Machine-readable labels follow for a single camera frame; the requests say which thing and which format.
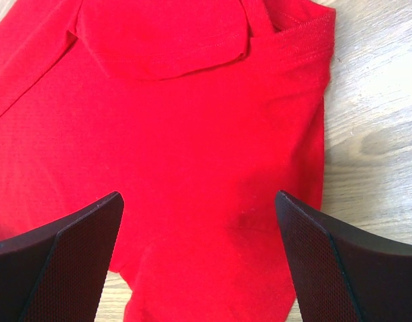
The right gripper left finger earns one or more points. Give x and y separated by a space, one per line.
56 272

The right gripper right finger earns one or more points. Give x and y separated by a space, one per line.
341 272

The red t-shirt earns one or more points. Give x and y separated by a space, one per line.
197 112

